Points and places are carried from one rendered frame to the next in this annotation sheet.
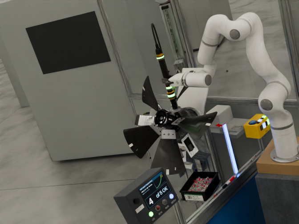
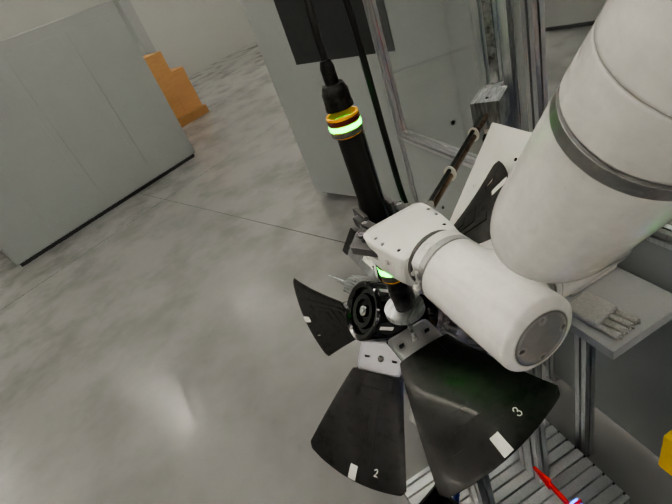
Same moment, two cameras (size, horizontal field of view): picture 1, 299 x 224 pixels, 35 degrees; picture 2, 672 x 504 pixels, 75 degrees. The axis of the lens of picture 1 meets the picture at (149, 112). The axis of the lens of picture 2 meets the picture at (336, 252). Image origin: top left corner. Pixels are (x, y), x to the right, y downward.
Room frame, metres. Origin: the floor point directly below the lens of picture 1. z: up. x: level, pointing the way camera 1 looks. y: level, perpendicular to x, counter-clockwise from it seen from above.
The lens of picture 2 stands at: (2.18, -0.36, 1.80)
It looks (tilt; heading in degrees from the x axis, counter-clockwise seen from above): 34 degrees down; 28
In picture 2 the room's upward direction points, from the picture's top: 22 degrees counter-clockwise
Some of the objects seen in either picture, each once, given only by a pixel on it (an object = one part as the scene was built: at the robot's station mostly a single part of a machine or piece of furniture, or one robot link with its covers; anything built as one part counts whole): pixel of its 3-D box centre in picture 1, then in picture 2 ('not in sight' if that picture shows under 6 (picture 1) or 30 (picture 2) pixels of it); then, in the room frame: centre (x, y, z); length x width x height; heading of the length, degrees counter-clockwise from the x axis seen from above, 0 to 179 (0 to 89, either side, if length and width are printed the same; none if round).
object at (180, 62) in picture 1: (179, 65); (491, 107); (3.31, -0.31, 1.35); 0.10 x 0.07 x 0.08; 166
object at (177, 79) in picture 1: (180, 79); (415, 243); (2.62, -0.23, 1.47); 0.11 x 0.10 x 0.07; 41
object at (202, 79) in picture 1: (200, 79); (496, 299); (2.52, -0.33, 1.46); 0.13 x 0.09 x 0.08; 41
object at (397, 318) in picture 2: (173, 102); (401, 286); (2.72, -0.16, 1.31); 0.09 x 0.07 x 0.10; 166
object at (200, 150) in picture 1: (195, 147); not in sight; (2.69, -0.21, 0.98); 0.20 x 0.16 x 0.20; 131
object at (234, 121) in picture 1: (225, 126); (585, 292); (3.15, -0.50, 0.85); 0.36 x 0.24 x 0.03; 41
